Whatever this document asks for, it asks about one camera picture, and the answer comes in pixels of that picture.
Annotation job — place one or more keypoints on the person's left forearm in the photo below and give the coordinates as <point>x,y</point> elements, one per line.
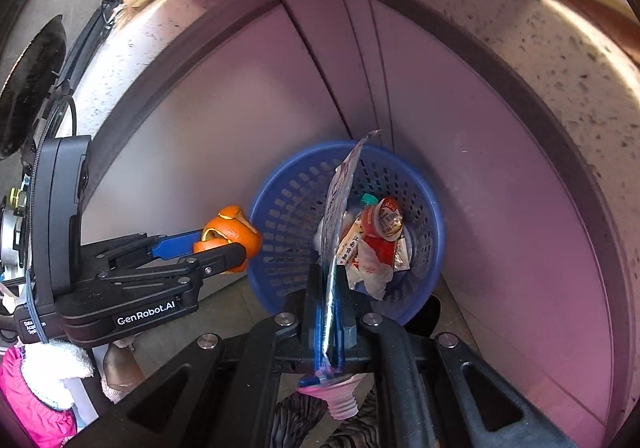
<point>25,408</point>

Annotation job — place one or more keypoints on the blue plastic basket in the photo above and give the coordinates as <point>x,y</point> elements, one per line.
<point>290,198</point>

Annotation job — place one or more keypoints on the red cup white lid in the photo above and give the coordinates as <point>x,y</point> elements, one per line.
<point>382,223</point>

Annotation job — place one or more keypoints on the person's left hand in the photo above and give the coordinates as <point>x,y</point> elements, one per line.
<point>55,368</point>

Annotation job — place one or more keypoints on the orange peel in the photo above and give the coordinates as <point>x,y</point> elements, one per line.
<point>240,228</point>

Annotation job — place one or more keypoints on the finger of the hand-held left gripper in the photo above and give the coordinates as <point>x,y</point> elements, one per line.
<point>175,243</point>
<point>220,260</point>

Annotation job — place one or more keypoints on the clear plastic bottle green cap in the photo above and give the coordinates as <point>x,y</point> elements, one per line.
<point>369,199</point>

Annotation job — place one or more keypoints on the cabinet door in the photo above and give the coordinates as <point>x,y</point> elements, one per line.
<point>225,118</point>
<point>500,178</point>

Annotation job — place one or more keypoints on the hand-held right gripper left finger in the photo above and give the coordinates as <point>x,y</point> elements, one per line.
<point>317,323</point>

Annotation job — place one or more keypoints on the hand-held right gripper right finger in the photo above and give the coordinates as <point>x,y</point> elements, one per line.
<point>350,318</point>

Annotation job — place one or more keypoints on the toothpaste tube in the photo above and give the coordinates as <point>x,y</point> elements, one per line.
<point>340,188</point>

